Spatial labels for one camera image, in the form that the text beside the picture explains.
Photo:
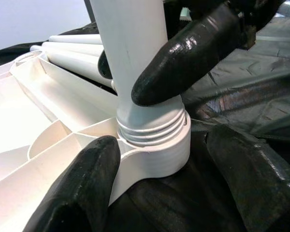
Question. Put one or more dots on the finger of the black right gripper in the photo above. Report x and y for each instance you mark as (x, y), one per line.
(183, 60)
(103, 67)

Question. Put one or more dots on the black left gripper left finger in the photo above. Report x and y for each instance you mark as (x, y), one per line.
(87, 183)

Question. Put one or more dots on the black vertical wall post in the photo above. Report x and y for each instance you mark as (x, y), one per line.
(87, 9)

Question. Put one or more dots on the white plastic ribbed table top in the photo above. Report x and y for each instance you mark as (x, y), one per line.
(50, 108)

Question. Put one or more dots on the black plastic cover sheet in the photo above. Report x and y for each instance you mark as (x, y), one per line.
(244, 96)

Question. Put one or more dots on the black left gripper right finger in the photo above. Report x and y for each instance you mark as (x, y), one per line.
(256, 188)

